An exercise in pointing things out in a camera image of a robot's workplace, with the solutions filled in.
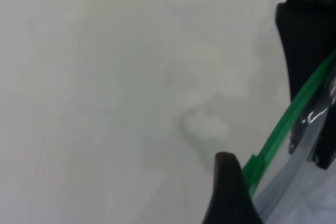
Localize white paper sheets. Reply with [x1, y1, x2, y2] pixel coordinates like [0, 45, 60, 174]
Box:
[256, 179, 336, 224]

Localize clear zip bag green zipper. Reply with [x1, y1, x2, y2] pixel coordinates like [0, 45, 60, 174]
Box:
[241, 50, 336, 224]

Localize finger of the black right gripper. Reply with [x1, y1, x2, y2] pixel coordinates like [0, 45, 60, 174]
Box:
[311, 71, 336, 170]

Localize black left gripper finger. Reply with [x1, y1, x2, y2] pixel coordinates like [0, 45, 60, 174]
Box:
[203, 152, 265, 224]

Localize green zipper slider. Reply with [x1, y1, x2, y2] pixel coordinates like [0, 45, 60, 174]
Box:
[243, 153, 264, 183]

